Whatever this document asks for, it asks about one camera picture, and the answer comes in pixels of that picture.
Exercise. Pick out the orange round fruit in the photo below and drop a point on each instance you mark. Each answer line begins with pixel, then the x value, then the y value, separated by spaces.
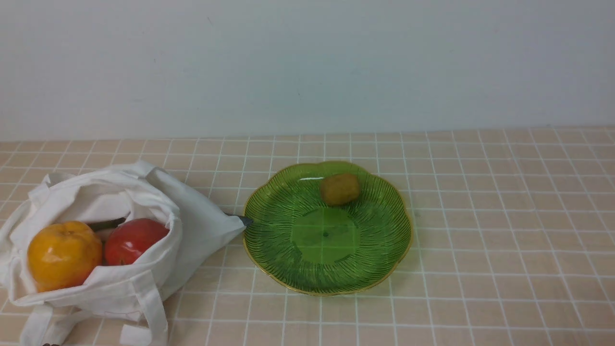
pixel 63 255

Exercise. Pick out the brown kiwi fruit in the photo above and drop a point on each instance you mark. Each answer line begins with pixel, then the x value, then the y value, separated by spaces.
pixel 339 189

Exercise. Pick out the white cloth tote bag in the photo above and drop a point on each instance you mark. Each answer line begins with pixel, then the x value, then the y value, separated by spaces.
pixel 134 292

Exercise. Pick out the green glass plate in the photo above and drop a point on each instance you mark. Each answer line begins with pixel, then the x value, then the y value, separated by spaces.
pixel 315 248

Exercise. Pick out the red apple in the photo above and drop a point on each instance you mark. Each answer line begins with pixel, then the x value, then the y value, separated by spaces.
pixel 130 240

